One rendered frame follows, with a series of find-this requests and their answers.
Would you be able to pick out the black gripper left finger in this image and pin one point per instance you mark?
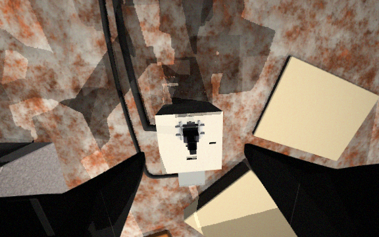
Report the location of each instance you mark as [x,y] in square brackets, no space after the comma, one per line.
[96,208]

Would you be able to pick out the orange flat rectangular block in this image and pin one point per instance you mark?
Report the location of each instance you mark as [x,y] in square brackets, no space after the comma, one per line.
[160,234]

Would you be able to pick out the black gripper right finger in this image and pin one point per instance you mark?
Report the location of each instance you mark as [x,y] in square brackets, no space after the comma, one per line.
[316,201]

